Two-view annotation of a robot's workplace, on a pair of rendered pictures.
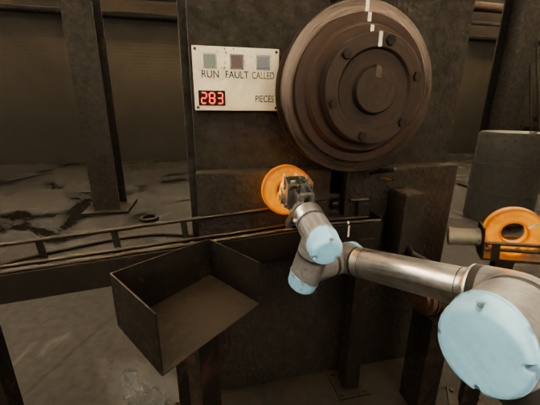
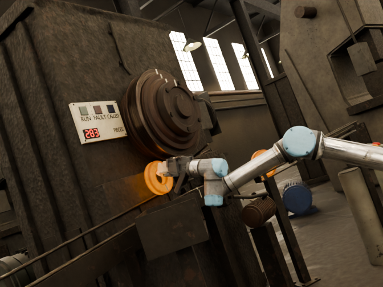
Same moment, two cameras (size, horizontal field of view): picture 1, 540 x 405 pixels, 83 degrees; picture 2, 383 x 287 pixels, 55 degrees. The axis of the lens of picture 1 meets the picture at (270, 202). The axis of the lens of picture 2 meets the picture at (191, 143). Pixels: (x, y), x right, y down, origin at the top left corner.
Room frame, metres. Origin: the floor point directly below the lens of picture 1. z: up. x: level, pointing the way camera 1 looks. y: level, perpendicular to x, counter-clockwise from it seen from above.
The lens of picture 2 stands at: (-0.43, 0.96, 0.80)
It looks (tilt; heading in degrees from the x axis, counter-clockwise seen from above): 4 degrees up; 317
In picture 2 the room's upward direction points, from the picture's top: 19 degrees counter-clockwise
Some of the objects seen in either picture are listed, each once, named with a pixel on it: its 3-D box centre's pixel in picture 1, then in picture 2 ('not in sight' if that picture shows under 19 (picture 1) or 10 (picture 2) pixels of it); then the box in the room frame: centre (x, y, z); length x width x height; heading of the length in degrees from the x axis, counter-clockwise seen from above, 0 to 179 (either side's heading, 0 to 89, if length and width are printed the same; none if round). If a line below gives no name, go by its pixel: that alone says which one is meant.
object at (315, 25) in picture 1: (354, 92); (166, 114); (0.97, -0.25, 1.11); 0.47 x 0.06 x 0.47; 102
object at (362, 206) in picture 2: not in sight; (365, 215); (0.54, -1.00, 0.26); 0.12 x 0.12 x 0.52
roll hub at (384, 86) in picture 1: (371, 90); (180, 107); (0.87, -0.27, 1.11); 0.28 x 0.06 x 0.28; 102
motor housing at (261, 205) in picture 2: (435, 341); (272, 246); (0.91, -0.60, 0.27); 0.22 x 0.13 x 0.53; 102
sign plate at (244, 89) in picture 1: (236, 79); (100, 121); (1.00, 0.10, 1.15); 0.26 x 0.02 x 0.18; 102
